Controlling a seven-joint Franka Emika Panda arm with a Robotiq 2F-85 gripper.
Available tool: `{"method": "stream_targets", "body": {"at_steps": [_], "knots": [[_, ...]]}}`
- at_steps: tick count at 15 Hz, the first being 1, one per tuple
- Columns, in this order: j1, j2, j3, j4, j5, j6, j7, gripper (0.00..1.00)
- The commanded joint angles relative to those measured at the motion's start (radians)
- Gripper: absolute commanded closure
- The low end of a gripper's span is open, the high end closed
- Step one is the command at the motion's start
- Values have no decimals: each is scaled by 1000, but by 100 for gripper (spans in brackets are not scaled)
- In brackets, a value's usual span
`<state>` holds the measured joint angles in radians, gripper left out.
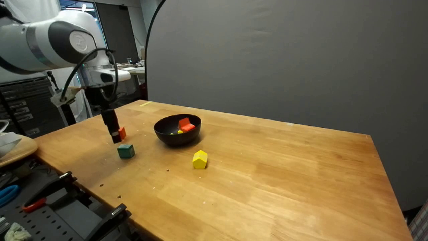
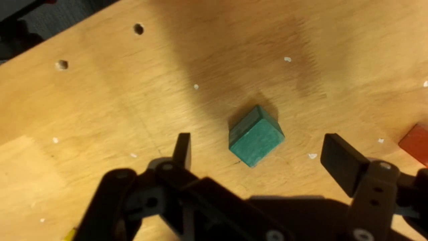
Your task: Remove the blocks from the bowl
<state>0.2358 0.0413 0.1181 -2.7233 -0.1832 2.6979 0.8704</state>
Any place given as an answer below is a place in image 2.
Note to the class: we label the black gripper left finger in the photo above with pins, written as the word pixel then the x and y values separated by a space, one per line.
pixel 181 151

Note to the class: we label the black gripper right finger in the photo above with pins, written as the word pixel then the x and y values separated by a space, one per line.
pixel 342 160

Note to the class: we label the green wooden block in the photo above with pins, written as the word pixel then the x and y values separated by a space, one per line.
pixel 255 137

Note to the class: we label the red wooden block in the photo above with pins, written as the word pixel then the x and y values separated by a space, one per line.
pixel 417 143

